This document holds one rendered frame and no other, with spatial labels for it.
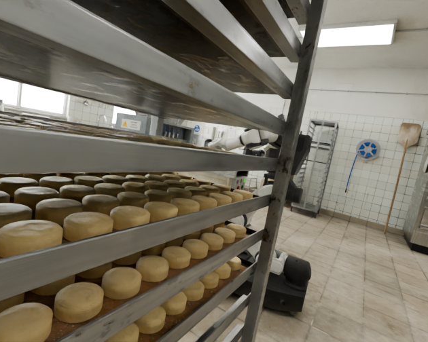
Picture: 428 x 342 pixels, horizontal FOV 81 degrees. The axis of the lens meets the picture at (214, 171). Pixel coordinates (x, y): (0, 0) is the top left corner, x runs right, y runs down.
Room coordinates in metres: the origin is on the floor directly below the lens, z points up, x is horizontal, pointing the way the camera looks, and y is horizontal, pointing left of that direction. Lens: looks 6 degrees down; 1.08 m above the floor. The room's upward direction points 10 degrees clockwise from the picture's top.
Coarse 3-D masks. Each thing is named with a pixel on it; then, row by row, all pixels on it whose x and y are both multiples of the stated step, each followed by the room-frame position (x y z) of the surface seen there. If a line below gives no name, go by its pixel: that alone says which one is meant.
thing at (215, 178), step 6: (192, 174) 1.99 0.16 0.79; (198, 174) 1.96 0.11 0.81; (204, 174) 1.94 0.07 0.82; (210, 174) 1.92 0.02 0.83; (216, 174) 1.90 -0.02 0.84; (210, 180) 1.92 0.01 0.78; (216, 180) 1.90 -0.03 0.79; (222, 180) 1.87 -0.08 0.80; (228, 180) 1.86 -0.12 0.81; (228, 186) 1.86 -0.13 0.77
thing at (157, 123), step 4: (152, 116) 0.85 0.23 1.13; (152, 120) 0.85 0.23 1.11; (156, 120) 0.84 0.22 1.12; (160, 120) 0.85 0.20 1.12; (152, 124) 0.85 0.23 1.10; (156, 124) 0.84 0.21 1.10; (160, 124) 0.85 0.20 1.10; (152, 128) 0.85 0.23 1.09; (156, 128) 0.84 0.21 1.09; (160, 128) 0.85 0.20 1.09; (152, 132) 0.85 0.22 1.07; (156, 132) 0.84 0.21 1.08; (160, 132) 0.86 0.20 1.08
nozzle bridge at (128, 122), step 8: (120, 120) 2.09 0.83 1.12; (128, 120) 2.05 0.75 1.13; (136, 120) 2.02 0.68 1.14; (144, 120) 1.98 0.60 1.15; (120, 128) 2.09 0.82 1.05; (128, 128) 2.05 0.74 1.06; (136, 128) 2.01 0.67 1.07; (144, 128) 1.98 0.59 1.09; (168, 128) 2.37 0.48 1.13; (176, 128) 2.48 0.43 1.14; (184, 128) 2.56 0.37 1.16; (192, 128) 2.59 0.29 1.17; (184, 136) 2.61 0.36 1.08; (192, 136) 2.61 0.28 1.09
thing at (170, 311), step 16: (224, 272) 0.55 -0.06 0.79; (240, 272) 0.60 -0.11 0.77; (192, 288) 0.46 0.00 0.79; (208, 288) 0.50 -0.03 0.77; (176, 304) 0.41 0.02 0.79; (192, 304) 0.44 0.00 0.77; (144, 320) 0.36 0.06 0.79; (160, 320) 0.37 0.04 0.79; (176, 320) 0.40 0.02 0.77; (112, 336) 0.32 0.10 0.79; (128, 336) 0.32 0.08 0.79; (144, 336) 0.35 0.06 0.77; (160, 336) 0.36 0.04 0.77
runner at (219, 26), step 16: (176, 0) 0.28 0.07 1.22; (192, 0) 0.28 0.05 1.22; (208, 0) 0.31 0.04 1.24; (192, 16) 0.31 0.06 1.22; (208, 16) 0.31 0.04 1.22; (224, 16) 0.34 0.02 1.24; (208, 32) 0.34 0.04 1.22; (224, 32) 0.34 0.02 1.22; (240, 32) 0.38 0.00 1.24; (224, 48) 0.39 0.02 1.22; (240, 48) 0.38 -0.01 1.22; (256, 48) 0.43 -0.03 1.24; (256, 64) 0.44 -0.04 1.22; (272, 64) 0.49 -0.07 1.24; (272, 80) 0.51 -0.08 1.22; (288, 80) 0.58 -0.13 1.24; (288, 96) 0.62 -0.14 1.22
